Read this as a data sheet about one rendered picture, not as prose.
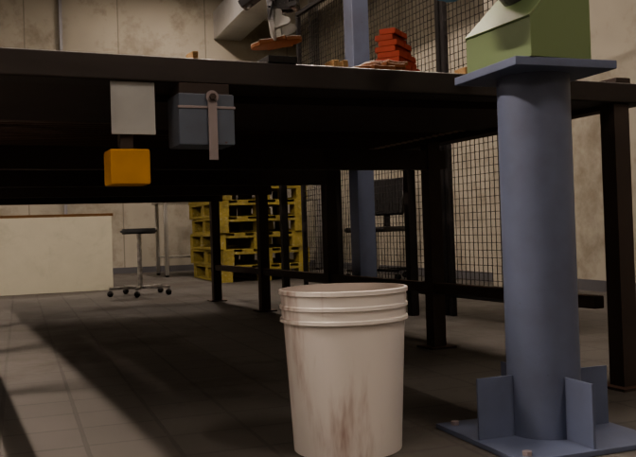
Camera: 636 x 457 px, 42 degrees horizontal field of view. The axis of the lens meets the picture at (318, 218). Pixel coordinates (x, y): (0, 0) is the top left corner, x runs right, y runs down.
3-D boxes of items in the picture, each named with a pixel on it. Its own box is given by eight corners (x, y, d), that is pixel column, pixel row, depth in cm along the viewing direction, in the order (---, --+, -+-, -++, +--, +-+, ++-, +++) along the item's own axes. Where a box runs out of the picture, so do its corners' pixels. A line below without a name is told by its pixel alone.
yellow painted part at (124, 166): (150, 184, 187) (148, 79, 187) (111, 184, 183) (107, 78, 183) (143, 186, 194) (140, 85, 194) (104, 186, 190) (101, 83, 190)
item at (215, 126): (238, 159, 194) (236, 82, 194) (180, 159, 188) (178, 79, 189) (223, 164, 204) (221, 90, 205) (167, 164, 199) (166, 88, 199)
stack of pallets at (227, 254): (186, 277, 963) (184, 191, 964) (270, 272, 1000) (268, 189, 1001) (217, 283, 831) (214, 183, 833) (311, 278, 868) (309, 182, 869)
